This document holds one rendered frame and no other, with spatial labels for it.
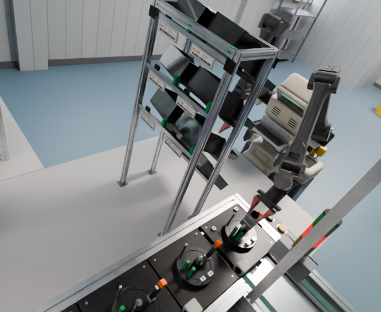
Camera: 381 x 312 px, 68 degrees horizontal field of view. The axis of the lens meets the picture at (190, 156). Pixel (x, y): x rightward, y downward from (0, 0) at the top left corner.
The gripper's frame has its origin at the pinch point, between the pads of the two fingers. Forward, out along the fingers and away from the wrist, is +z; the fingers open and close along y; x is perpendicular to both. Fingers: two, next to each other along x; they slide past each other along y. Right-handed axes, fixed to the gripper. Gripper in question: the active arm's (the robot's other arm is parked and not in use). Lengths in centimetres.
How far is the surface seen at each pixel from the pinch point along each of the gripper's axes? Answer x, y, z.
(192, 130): -25.9, -29.6, -10.4
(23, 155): -28, -86, 51
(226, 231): 1.8, -3.5, 12.4
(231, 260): -2.3, 5.9, 17.2
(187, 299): -21.4, 6.6, 30.1
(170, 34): -45, -45, -28
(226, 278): -7.8, 9.3, 20.8
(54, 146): 63, -174, 97
